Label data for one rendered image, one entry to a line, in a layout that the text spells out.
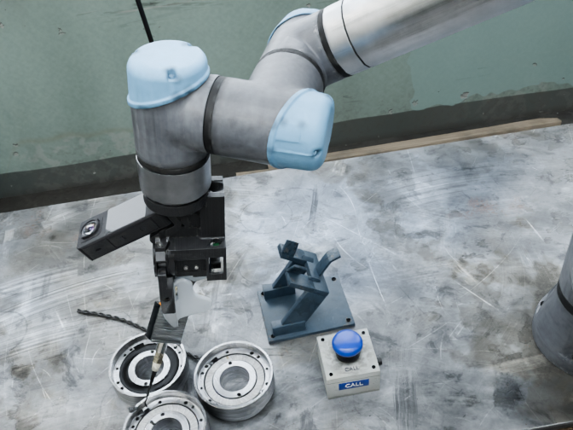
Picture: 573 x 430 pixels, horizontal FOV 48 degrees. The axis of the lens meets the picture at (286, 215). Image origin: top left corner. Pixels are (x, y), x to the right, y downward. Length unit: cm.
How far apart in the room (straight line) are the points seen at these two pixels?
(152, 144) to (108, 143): 194
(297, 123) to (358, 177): 63
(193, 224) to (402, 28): 30
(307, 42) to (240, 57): 171
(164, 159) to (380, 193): 61
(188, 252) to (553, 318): 49
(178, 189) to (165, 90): 11
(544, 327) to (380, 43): 47
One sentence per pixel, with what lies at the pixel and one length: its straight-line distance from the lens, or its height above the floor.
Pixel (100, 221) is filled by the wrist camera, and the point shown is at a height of 108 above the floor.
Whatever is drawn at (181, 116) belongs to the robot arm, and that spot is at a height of 124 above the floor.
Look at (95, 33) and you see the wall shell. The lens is 234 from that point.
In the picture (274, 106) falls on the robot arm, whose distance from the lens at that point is 58.
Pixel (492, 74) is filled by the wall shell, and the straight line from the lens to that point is 270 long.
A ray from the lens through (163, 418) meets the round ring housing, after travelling 87.
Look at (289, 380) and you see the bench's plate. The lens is 90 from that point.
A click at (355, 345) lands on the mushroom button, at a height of 87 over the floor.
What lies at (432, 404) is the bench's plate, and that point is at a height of 80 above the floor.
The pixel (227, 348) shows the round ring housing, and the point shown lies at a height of 83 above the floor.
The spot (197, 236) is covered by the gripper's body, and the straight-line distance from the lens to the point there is 72.
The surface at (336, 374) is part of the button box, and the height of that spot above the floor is 84.
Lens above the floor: 155
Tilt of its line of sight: 42 degrees down
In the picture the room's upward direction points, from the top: 6 degrees counter-clockwise
